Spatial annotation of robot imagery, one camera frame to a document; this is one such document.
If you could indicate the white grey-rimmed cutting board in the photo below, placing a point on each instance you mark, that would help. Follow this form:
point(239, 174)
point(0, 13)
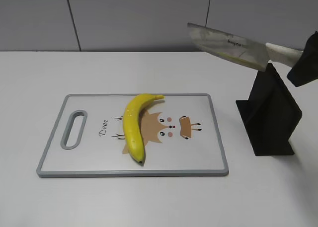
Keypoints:
point(180, 133)

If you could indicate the steel kitchen knife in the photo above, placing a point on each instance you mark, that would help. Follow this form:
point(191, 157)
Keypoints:
point(240, 50)

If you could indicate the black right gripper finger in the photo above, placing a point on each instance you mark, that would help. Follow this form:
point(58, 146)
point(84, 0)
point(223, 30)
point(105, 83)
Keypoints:
point(306, 68)

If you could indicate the yellow plastic banana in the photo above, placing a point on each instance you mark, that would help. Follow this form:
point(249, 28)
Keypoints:
point(134, 142)

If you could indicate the black knife stand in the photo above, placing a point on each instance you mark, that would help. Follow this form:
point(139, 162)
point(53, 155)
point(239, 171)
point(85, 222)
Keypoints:
point(270, 114)

